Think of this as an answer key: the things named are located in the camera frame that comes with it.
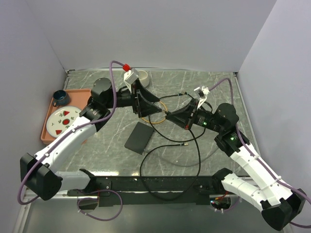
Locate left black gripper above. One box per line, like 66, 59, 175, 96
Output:
105, 78, 162, 117

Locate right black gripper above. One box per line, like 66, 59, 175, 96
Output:
166, 98, 224, 133

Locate black network switch box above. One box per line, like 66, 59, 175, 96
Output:
124, 122, 154, 155

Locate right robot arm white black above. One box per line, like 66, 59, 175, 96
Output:
166, 101, 307, 231

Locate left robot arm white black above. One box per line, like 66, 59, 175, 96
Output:
20, 78, 162, 200

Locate white ceramic mug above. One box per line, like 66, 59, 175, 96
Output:
138, 70, 150, 87

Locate pink tray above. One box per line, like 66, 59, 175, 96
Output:
41, 89, 90, 145

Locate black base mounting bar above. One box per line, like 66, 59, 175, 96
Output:
67, 176, 225, 207

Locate dark blue cup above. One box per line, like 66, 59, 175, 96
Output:
52, 90, 71, 107

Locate white watermelon pattern plate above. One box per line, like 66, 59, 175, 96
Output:
46, 106, 81, 138

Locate yellow ethernet cable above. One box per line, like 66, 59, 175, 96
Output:
141, 101, 168, 124

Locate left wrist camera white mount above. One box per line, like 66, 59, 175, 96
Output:
122, 64, 139, 93

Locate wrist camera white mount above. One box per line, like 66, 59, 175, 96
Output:
122, 64, 139, 93
194, 86, 209, 110

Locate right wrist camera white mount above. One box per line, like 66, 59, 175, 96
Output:
194, 86, 209, 110

